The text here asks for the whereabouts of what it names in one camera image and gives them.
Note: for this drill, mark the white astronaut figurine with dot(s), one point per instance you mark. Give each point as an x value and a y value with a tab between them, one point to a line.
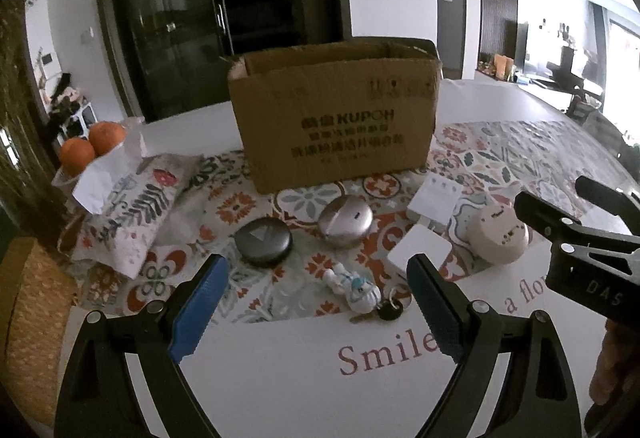
357	290

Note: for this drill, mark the grey interior door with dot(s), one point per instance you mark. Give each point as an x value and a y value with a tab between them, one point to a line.
450	2

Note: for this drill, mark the brown cardboard box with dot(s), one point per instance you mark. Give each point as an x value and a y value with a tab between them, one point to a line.
335	132

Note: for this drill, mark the floral fabric tissue cover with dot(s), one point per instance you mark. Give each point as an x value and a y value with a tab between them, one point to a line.
135	213

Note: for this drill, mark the white wall switch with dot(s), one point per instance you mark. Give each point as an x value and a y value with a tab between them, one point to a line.
87	35

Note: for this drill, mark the white storage shelf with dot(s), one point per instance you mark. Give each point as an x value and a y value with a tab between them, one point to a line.
70	112

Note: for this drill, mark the beige round container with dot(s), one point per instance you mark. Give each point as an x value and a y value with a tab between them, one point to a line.
497	233

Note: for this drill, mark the white patterned tablecloth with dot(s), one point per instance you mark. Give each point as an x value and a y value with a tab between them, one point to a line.
280	368

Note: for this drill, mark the white low cabinet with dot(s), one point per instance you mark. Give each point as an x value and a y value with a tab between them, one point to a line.
505	80

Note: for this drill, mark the person's right hand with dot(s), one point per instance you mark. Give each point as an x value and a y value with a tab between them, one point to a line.
620	358

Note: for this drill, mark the white intercom panel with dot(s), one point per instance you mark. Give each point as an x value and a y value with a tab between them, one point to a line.
48	60

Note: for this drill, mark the silver round case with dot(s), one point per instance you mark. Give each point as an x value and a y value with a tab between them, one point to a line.
345	220

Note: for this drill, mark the white rectangular adapter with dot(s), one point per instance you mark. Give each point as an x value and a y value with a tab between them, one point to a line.
435	198

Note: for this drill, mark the white fruit basket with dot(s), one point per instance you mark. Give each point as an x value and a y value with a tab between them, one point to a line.
135	142

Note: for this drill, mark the dark side chair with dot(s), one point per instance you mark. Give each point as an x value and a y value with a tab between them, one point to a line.
600	127

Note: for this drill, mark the dark glass sliding door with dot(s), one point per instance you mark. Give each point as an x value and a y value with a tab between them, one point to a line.
200	17

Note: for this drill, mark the dark grey round case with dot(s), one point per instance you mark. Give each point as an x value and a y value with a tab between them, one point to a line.
262	243

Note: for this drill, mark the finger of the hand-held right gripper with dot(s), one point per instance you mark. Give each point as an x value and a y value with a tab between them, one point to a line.
605	195
545	213

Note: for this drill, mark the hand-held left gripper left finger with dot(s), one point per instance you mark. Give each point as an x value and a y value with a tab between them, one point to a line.
200	313

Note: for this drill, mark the white square box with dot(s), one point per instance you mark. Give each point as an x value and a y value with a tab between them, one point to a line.
410	240

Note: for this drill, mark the orange fruit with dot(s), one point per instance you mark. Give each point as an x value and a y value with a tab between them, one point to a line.
106	137
77	155

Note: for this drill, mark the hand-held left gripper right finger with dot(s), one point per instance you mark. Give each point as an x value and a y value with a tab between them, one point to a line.
435	313

